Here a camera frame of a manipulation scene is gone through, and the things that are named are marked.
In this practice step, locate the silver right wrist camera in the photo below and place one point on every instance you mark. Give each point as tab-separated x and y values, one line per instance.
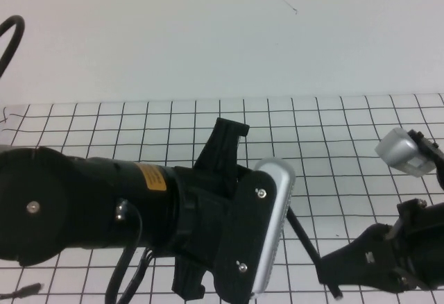
399	151

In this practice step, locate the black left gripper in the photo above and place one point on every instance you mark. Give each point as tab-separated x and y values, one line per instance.
204	207

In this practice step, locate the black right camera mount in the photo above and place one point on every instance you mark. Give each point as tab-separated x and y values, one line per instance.
431	151

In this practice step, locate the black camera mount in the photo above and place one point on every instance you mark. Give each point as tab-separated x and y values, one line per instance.
246	231
431	151

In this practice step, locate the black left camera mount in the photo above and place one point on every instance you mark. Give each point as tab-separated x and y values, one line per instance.
246	231

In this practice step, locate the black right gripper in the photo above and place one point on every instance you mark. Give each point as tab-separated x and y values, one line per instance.
423	234

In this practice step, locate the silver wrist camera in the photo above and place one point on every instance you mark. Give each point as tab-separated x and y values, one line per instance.
279	207
399	151

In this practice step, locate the black pen silver tip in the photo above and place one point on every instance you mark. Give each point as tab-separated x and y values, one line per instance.
301	234

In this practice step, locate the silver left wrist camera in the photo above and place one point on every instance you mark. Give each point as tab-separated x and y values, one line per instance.
279	207

